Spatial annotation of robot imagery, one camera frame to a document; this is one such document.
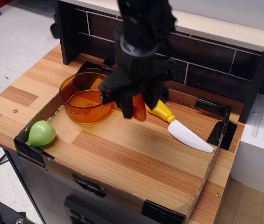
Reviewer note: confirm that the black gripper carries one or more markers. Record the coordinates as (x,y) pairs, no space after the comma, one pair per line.
(133,75)

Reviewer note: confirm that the orange toy carrot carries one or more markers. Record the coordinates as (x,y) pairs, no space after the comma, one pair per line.
(139,110)

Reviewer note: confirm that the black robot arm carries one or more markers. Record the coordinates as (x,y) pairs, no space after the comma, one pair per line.
(146,25)

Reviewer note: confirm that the orange transparent plastic pot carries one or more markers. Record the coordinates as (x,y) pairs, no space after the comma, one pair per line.
(80,96)

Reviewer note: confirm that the cardboard fence with black tape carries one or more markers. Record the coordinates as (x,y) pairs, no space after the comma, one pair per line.
(123,170)

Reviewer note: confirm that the dark brick pattern backsplash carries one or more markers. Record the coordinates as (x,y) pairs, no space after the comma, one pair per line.
(206,63)

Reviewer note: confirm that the green toy pear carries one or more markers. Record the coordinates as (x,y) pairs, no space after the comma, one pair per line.
(41,133)

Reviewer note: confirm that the black caster wheel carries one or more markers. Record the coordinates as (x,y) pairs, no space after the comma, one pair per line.
(54,28)

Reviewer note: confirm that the black device under table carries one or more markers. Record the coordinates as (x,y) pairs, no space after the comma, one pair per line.
(79,214)

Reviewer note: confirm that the white grooved block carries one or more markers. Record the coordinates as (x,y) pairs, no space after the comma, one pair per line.
(248,166)

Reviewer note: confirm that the yellow handled toy knife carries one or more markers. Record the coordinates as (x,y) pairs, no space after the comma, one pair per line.
(178,130)

